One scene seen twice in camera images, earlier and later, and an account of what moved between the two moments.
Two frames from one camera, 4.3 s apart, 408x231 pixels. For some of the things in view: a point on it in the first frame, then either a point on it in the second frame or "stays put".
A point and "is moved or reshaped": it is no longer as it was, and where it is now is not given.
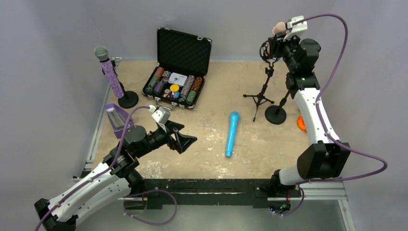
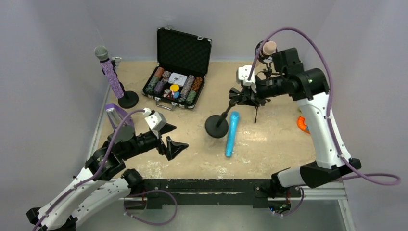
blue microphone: x=233 y=121 stays put
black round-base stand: x=276 y=114 → x=216 y=126
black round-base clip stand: x=130 y=99 stays put
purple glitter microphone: x=102 y=53 stays put
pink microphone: x=279 y=28 is moved or reshaped
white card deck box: x=176 y=78 stays put
